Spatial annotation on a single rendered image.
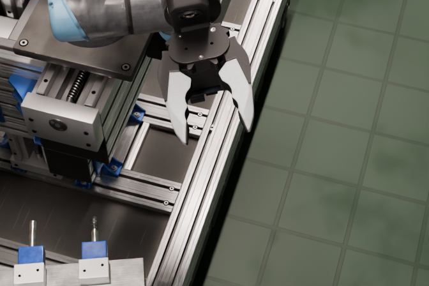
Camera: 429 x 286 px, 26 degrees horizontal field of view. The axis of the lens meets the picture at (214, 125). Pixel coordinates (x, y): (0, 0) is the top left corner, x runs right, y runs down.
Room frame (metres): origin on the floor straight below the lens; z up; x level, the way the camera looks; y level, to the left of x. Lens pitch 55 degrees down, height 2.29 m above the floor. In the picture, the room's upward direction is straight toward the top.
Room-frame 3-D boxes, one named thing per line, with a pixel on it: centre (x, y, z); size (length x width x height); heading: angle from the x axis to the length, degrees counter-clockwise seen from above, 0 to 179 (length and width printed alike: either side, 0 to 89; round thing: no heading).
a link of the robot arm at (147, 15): (0.88, 0.06, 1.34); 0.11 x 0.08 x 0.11; 99
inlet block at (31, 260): (0.74, 0.31, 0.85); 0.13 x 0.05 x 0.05; 5
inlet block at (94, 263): (0.75, 0.21, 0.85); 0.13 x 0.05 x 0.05; 5
